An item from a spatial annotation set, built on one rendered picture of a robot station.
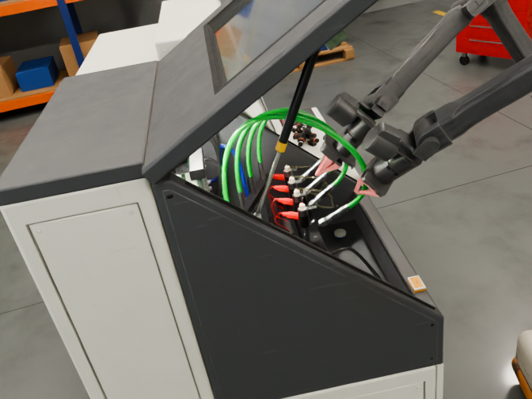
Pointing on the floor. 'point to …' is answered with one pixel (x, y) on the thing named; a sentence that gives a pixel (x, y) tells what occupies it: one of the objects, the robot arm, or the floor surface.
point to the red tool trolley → (479, 31)
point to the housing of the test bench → (104, 229)
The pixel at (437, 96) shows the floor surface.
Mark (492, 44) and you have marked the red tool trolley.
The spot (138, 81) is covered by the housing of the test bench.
